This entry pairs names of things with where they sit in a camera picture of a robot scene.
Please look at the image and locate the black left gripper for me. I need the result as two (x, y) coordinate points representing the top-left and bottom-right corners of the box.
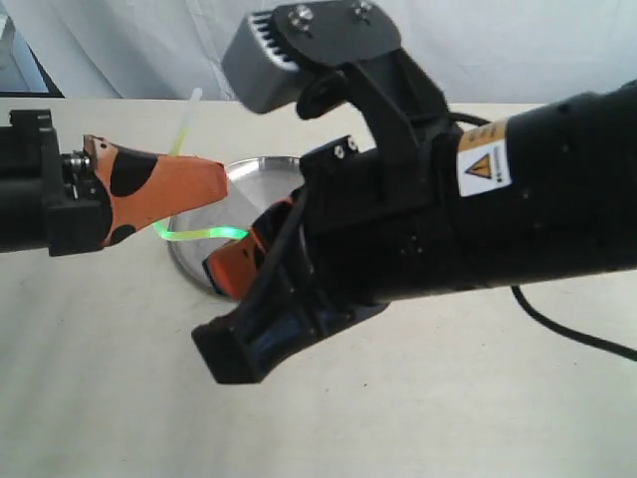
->
(1, 110), (228, 257)

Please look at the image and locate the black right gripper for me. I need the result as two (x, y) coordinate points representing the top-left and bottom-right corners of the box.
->
(191, 133), (468, 384)

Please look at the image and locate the thin green straw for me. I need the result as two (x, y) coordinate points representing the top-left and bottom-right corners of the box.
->
(153, 88), (247, 242)

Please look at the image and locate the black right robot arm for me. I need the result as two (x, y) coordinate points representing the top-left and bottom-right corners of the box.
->
(192, 84), (636, 384)

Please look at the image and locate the round silver metal plate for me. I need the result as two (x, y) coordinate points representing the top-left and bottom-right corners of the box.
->
(160, 155), (303, 296)

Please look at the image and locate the white softbox panel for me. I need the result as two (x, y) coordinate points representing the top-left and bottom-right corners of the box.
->
(1, 5), (50, 94)

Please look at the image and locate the white backdrop cloth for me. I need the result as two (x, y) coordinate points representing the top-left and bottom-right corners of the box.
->
(1, 1), (636, 103)

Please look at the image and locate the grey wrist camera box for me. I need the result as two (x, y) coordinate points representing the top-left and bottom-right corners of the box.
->
(221, 10), (302, 115)

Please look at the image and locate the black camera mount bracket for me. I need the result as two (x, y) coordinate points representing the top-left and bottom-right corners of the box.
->
(270, 1), (449, 202)

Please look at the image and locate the black cable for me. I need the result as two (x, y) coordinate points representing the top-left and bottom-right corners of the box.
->
(510, 283), (637, 363)

